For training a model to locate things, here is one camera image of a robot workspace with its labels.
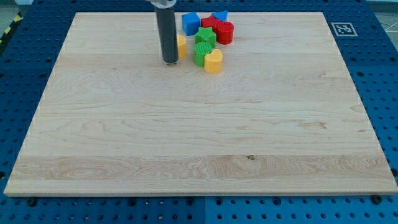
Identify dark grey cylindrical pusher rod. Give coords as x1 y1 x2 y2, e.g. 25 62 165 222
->
155 6 178 64

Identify light grey rod mount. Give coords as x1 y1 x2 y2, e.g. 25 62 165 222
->
150 0 177 8

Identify yellow heart block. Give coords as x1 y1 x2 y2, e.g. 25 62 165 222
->
204 49 223 73

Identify blue cube block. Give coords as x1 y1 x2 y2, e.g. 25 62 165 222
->
182 12 201 36

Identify yellow hexagon block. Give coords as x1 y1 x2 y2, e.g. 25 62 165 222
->
177 34 187 59

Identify green star block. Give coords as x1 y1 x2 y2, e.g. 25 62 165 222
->
195 27 216 48

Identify red star block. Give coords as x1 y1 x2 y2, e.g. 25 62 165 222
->
200 16 221 33

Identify green cylinder block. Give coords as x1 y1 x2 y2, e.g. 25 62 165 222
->
194 42 213 67

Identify blue triangle block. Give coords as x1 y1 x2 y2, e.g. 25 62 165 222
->
211 11 228 21

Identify red cylinder block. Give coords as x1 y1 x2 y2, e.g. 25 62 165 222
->
216 21 234 45

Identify yellow black hazard tape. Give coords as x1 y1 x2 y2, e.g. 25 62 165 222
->
1 12 23 44

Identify light wooden board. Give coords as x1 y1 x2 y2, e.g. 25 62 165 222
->
4 12 397 197

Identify white fiducial marker tag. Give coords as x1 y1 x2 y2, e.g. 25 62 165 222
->
331 22 358 37

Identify black screw front left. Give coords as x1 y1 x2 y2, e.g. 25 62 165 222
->
26 197 37 207

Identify black screw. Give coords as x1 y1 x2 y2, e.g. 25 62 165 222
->
26 197 37 207
371 195 383 205

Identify black screw front right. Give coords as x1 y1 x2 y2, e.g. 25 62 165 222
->
371 195 383 205

